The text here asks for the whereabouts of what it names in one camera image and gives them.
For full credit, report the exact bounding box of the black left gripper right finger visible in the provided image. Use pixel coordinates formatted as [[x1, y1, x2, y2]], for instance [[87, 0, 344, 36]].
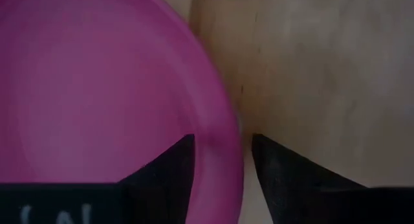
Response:
[[252, 133, 373, 224]]

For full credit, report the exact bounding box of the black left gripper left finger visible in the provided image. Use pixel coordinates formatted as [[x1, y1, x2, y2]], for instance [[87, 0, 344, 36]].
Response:
[[119, 134, 196, 224]]

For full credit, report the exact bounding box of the magenta pink plate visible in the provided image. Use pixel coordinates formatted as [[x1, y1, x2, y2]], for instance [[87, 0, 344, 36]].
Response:
[[0, 0, 245, 224]]

